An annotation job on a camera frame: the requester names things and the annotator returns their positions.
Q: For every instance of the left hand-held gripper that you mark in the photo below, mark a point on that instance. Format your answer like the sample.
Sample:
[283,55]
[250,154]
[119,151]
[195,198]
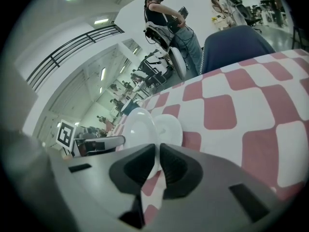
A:
[66,135]

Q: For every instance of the dark blue cup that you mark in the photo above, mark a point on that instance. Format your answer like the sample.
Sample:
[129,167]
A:
[127,107]

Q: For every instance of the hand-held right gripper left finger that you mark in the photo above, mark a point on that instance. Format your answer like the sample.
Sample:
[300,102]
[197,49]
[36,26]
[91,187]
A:
[135,170]

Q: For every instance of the black office chair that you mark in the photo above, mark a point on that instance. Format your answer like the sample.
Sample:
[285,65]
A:
[243,11]

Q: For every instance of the dark blue chair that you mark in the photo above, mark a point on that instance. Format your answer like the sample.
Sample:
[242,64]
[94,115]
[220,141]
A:
[231,47]

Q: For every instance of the black metal railing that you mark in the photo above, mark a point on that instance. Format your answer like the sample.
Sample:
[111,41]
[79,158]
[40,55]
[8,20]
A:
[72,47]

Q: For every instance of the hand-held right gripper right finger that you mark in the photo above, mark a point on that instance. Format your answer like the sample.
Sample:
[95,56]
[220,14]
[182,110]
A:
[178,170]

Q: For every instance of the red white checked tablecloth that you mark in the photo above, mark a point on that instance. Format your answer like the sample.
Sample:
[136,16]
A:
[241,110]

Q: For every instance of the white plate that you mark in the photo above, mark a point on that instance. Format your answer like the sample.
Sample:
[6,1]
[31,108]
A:
[170,129]
[138,129]

